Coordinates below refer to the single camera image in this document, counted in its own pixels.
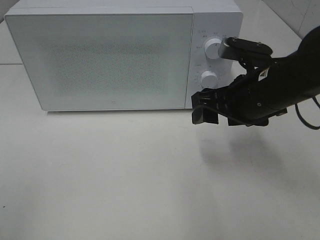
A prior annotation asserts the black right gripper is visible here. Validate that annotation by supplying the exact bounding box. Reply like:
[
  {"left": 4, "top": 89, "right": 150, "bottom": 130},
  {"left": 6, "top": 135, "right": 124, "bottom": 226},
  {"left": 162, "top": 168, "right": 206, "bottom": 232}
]
[{"left": 191, "top": 75, "right": 288, "bottom": 127}]

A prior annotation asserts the white timer knob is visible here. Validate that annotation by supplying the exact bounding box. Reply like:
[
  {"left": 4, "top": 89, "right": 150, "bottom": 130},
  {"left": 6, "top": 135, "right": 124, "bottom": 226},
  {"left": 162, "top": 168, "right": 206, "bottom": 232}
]
[{"left": 200, "top": 70, "right": 218, "bottom": 89}]

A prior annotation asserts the white upper power knob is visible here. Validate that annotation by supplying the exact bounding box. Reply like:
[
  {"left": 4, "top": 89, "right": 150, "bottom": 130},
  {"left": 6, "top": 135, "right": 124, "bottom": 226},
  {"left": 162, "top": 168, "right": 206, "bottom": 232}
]
[{"left": 204, "top": 36, "right": 222, "bottom": 60}]

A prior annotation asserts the white microwave oven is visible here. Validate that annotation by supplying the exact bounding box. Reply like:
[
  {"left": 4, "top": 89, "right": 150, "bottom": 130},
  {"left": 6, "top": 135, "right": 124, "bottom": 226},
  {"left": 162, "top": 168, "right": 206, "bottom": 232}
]
[{"left": 4, "top": 0, "right": 243, "bottom": 112}]

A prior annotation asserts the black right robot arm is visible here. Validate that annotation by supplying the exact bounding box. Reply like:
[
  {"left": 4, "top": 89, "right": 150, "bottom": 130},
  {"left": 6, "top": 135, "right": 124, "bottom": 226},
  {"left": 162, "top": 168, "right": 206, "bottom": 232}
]
[{"left": 191, "top": 27, "right": 320, "bottom": 127}]

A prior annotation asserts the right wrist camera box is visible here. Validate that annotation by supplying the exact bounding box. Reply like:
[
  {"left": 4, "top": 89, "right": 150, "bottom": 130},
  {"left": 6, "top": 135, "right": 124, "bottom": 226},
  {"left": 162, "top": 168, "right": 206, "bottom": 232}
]
[{"left": 218, "top": 37, "right": 273, "bottom": 61}]

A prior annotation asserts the white microwave door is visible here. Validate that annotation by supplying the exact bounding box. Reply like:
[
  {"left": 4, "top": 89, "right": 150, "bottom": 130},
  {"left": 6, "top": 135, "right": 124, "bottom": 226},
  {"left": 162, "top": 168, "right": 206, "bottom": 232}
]
[{"left": 6, "top": 14, "right": 193, "bottom": 111}]

